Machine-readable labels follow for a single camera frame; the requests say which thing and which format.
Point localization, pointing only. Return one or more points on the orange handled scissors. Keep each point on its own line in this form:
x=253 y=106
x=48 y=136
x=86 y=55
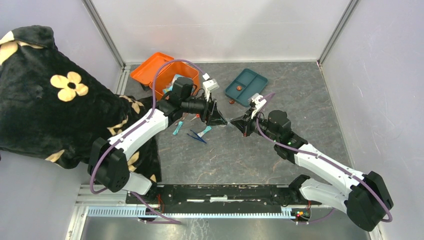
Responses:
x=197 y=116

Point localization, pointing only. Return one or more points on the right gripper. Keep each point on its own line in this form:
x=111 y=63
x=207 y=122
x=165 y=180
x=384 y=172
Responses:
x=243 y=122

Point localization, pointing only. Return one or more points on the black floral blanket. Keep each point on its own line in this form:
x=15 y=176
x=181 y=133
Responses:
x=51 y=108

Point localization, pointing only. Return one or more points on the teal white tube packet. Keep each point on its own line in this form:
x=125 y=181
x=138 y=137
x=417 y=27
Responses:
x=206 y=130

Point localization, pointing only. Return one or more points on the orange medicine kit box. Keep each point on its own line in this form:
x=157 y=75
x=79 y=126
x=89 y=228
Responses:
x=159 y=71

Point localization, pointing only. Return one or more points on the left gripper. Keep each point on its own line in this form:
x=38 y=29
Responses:
x=211 y=116

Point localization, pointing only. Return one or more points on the blue plastic tweezers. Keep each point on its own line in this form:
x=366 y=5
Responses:
x=196 y=137

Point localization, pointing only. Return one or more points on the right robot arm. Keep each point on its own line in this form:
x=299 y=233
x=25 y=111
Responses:
x=363 y=197

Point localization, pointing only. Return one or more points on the blue cotton pad packet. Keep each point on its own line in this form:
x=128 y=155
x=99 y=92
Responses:
x=169 y=87

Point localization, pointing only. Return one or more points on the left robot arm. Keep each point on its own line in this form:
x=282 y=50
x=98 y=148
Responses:
x=108 y=163

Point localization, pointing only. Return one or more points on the teal divided tray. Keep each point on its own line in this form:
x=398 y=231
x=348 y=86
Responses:
x=250 y=82

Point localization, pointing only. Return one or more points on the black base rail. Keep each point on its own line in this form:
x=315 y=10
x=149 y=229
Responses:
x=226 y=199

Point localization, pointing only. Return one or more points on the teal scissor sheath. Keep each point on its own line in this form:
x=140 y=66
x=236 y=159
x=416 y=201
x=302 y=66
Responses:
x=178 y=127

